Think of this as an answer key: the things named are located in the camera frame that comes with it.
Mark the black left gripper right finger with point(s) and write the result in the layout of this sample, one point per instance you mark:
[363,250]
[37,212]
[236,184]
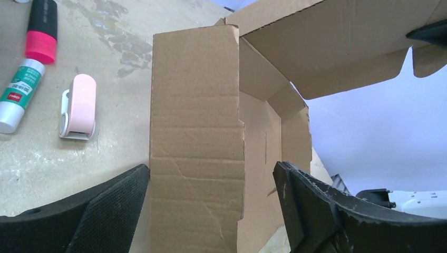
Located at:
[321,218]

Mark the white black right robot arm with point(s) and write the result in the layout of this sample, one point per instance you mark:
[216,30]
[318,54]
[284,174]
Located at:
[422,203]

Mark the green white glue stick near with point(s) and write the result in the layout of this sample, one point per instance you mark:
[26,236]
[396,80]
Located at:
[19,93]

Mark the aluminium frame rail right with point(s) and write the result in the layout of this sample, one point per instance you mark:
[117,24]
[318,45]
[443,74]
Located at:
[339,184]

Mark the pale pink correction tape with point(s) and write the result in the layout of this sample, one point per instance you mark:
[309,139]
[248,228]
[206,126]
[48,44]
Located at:
[78,106]

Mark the brown cardboard box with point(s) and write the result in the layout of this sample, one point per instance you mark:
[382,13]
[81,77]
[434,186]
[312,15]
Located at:
[228,102]

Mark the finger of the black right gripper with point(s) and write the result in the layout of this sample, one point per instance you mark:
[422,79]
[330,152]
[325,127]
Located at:
[434,34]

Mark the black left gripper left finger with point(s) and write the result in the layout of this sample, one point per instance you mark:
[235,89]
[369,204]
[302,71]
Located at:
[102,218]

